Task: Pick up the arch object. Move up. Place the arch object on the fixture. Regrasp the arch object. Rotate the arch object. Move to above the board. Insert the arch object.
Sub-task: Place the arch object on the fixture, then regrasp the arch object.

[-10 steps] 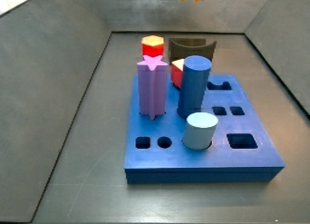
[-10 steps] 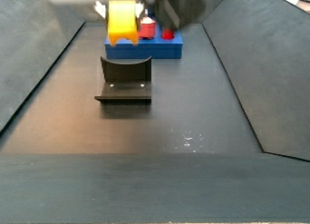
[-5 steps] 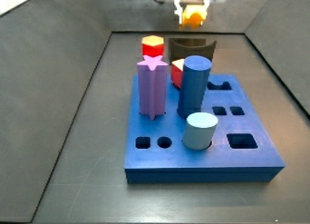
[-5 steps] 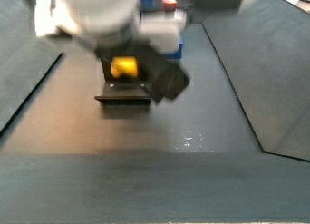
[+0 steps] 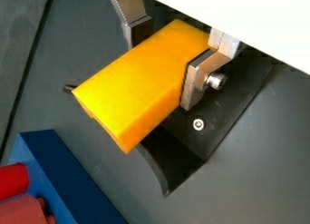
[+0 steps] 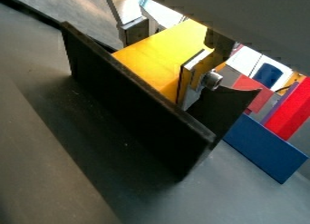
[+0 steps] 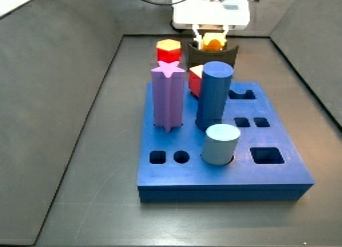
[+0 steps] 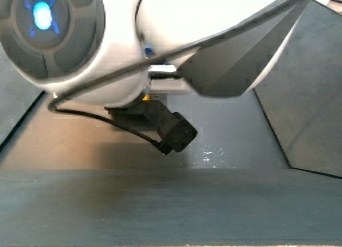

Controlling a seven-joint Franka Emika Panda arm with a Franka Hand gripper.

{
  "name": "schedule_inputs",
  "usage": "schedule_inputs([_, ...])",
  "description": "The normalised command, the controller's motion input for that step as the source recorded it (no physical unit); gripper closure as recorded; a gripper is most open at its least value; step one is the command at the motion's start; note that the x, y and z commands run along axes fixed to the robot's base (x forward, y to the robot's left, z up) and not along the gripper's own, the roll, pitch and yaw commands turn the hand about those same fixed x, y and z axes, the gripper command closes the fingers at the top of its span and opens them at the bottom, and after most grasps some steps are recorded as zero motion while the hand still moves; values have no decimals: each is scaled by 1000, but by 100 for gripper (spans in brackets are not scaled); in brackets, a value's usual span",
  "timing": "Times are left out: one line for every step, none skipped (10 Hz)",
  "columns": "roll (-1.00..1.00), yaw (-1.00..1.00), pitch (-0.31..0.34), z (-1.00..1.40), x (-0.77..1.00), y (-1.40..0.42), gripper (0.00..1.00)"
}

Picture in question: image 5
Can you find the short red peg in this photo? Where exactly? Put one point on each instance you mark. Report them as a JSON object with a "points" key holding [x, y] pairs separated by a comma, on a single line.
{"points": [[25, 210]]}

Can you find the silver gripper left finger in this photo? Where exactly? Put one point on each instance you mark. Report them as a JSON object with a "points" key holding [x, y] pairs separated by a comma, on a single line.
{"points": [[136, 23]]}

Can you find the black curved fixture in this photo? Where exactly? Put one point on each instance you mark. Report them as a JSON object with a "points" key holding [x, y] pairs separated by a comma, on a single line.
{"points": [[183, 141]]}

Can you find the yellow arch block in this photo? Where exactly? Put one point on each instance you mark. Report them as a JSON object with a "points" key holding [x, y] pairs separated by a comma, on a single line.
{"points": [[132, 94]]}

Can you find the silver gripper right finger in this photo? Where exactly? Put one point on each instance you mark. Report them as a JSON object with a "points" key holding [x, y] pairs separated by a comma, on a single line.
{"points": [[202, 72]]}

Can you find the tall red hexagonal peg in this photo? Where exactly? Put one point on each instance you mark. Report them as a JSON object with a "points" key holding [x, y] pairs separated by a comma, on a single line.
{"points": [[13, 180]]}

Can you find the blue peg board base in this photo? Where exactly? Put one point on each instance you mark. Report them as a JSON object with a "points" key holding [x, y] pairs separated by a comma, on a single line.
{"points": [[59, 179]]}

